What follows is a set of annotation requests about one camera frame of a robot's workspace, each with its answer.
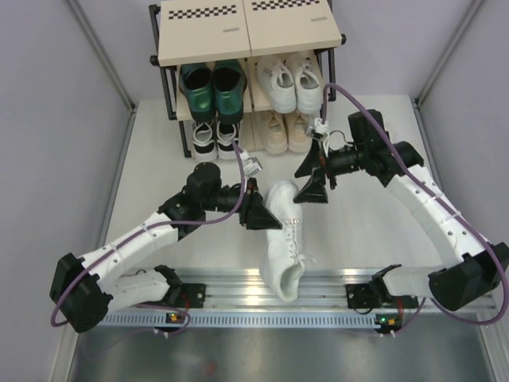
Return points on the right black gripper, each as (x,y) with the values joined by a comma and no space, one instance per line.
(317,161)

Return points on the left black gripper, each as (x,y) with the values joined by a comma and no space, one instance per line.
(254,215)

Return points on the beige lace sneaker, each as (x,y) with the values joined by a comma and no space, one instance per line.
(296,126)
(273,132)

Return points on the black white sneaker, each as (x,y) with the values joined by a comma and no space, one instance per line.
(226,136)
(204,142)

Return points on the green pointed shoe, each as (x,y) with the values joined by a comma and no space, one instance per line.
(229,83)
(195,82)

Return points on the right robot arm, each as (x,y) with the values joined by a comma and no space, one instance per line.
(470,265)

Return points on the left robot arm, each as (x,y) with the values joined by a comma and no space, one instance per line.
(88,287)

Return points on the beige three-tier shoe shelf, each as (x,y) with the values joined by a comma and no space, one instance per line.
(188,32)

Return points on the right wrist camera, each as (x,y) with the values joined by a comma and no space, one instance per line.
(318,130)

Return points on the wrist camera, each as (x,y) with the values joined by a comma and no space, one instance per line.
(251,165)
(318,130)

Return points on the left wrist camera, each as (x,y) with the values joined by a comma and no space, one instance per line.
(251,165)

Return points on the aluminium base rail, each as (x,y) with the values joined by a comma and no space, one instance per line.
(315,290)

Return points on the slotted cable duct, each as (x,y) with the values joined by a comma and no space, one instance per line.
(283,320)

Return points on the right aluminium corner post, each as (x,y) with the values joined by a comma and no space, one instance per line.
(456,37)

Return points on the aluminium corner post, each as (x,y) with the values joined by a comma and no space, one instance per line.
(456,37)
(81,19)

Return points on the left aluminium corner post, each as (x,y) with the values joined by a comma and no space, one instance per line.
(81,19)

